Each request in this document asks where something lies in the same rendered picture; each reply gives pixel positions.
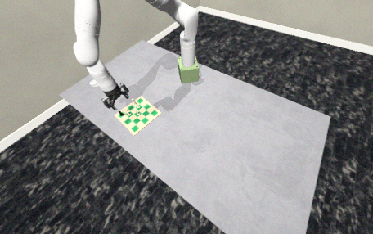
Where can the green and cream chessboard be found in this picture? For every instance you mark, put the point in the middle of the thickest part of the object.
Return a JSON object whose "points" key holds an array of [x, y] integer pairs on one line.
{"points": [[135, 123]]}

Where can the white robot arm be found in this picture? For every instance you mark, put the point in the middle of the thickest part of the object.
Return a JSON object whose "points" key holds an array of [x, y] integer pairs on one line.
{"points": [[87, 28]]}

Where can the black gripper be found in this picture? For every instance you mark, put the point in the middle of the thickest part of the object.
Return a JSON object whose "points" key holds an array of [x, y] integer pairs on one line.
{"points": [[117, 92]]}

